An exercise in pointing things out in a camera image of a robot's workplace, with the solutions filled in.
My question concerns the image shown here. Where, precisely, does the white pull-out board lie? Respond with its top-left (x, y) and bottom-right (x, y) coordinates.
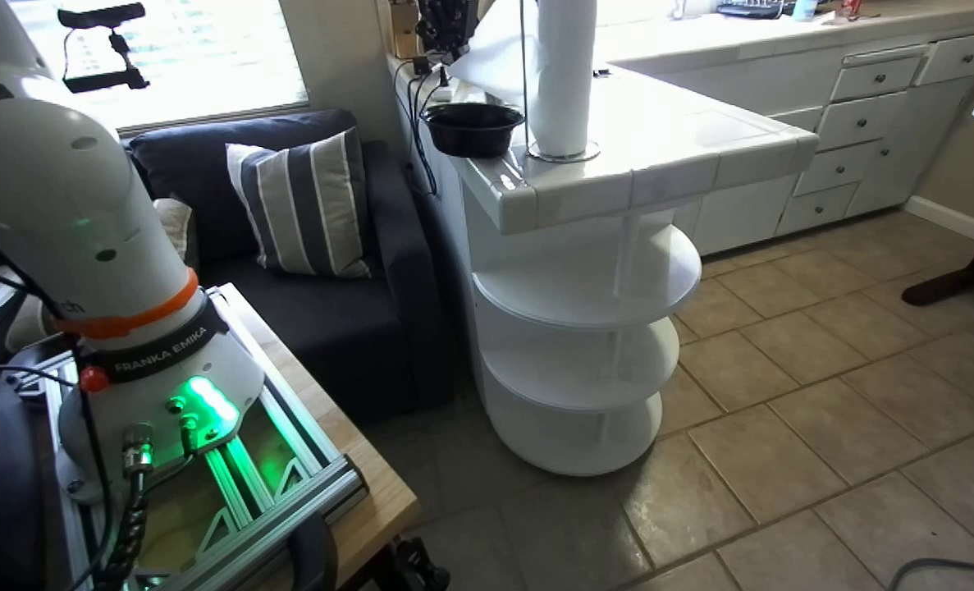
top-left (842, 44), bottom-right (932, 68)

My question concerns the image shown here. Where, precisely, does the window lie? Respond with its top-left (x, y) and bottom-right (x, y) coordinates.
top-left (7, 0), bottom-right (311, 134)

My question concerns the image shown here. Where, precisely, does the dark blue sofa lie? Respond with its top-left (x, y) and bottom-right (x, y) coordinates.
top-left (124, 109), bottom-right (456, 421)

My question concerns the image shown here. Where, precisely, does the black clamp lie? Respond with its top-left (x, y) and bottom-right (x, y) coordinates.
top-left (370, 537), bottom-right (451, 591)

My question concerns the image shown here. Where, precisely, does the black bowl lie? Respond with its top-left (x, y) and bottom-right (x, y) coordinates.
top-left (420, 103), bottom-right (527, 159)

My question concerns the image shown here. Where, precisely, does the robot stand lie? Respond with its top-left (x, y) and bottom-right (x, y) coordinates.
top-left (0, 283), bottom-right (422, 591)

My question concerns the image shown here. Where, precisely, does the grey cable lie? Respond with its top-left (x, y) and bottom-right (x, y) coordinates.
top-left (887, 557), bottom-right (974, 591)

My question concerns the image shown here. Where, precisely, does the black flat device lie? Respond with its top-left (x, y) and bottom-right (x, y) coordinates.
top-left (716, 0), bottom-right (784, 20)

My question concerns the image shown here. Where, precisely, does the grey white striped pillow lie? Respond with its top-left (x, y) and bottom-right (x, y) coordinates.
top-left (225, 126), bottom-right (373, 279)

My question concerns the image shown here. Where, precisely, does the white paper towel roll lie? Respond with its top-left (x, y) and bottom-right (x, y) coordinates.
top-left (528, 0), bottom-right (599, 158)

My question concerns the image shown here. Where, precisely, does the white drawer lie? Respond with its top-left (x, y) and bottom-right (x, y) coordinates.
top-left (775, 182), bottom-right (860, 237)
top-left (830, 56), bottom-right (923, 103)
top-left (816, 91), bottom-right (911, 152)
top-left (793, 140), bottom-right (883, 197)
top-left (915, 30), bottom-right (974, 87)

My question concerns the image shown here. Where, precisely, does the white round corner shelf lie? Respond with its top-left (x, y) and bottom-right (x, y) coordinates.
top-left (469, 209), bottom-right (702, 478)

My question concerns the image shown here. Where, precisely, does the metal paper towel holder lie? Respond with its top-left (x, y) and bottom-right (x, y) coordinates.
top-left (519, 0), bottom-right (601, 164)

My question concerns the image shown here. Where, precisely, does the white cabinet door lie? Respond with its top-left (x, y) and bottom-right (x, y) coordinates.
top-left (690, 175), bottom-right (798, 257)

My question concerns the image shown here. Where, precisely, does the table with black leg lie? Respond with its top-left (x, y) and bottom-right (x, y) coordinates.
top-left (901, 98), bottom-right (974, 308)

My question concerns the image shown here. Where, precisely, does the black cable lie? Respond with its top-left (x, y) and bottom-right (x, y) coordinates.
top-left (391, 56), bottom-right (456, 196)

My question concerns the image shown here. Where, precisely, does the white cushion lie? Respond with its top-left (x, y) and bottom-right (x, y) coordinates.
top-left (153, 197), bottom-right (194, 260)

